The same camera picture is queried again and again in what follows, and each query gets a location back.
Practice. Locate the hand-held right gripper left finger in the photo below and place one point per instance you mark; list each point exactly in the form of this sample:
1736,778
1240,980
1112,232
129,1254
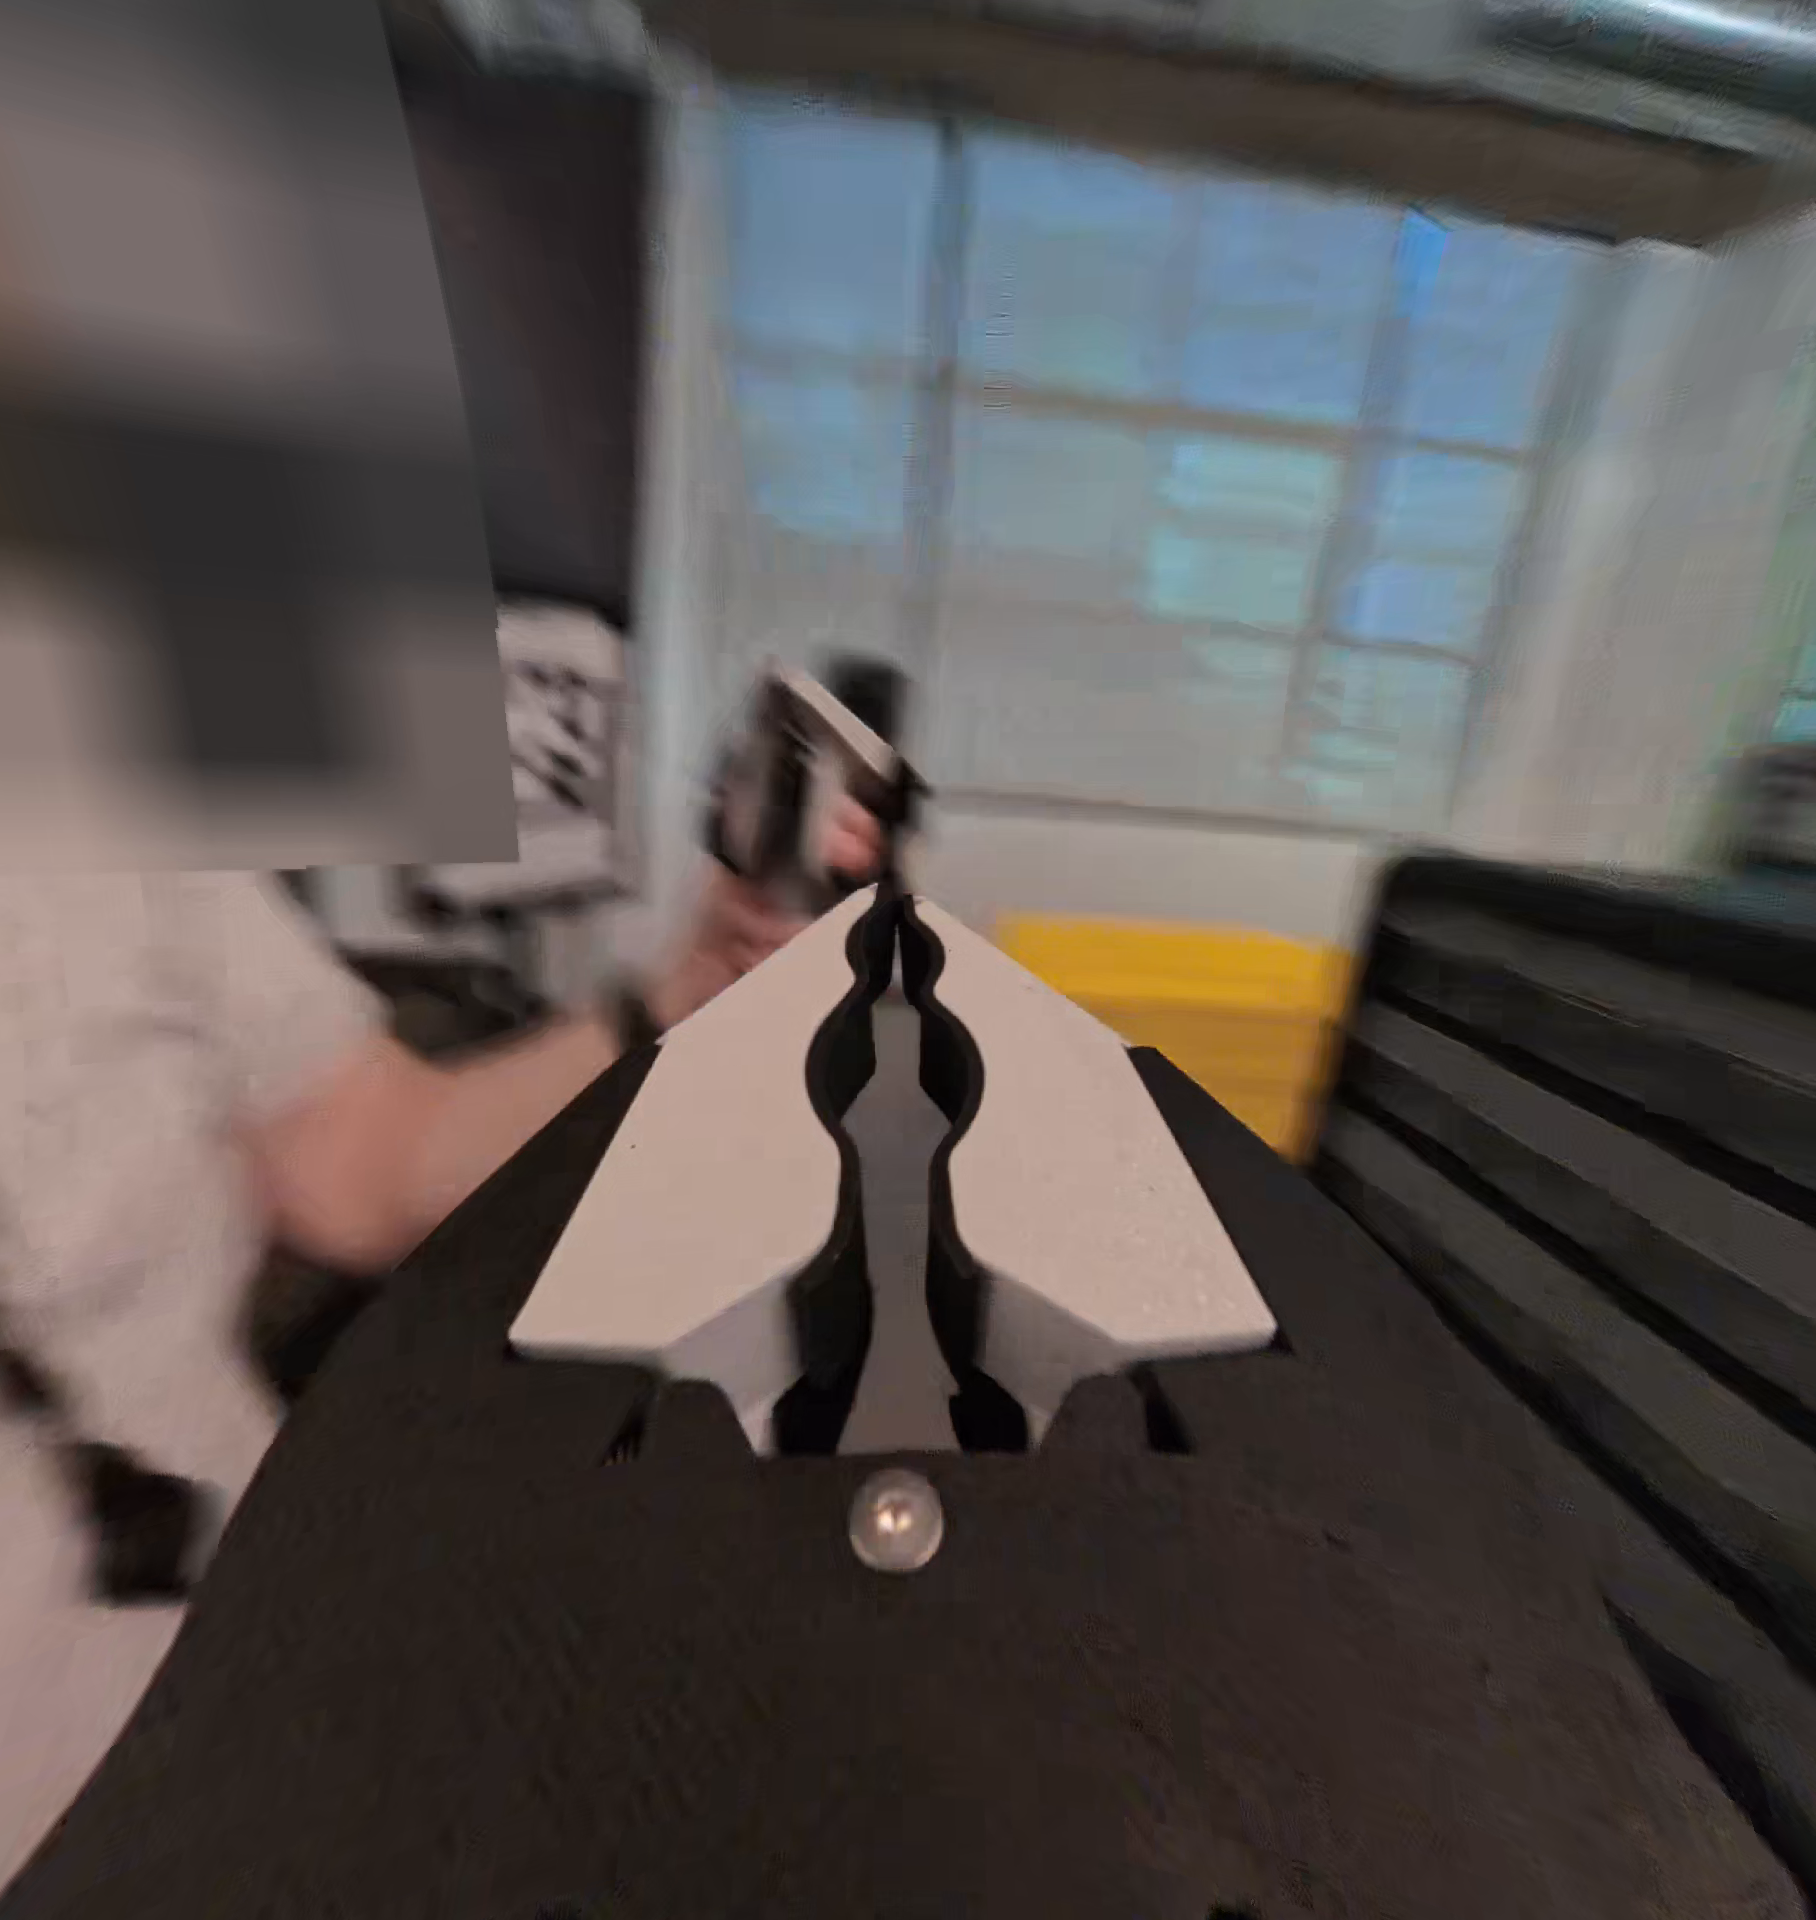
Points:
669,1200

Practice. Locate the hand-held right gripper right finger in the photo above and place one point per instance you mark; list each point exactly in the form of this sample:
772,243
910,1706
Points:
1103,1200

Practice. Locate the black drawer cabinet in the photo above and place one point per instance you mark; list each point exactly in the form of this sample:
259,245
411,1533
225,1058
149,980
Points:
1598,1051

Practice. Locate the person's left hand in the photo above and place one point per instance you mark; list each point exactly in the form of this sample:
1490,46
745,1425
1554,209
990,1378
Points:
759,939

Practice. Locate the yellow plastic bin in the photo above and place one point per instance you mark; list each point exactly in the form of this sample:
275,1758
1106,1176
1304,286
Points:
1179,1005

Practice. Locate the dark panel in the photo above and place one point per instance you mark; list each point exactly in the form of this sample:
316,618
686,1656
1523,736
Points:
549,300

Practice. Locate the large paned window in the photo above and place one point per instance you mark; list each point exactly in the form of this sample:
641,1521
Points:
1072,300

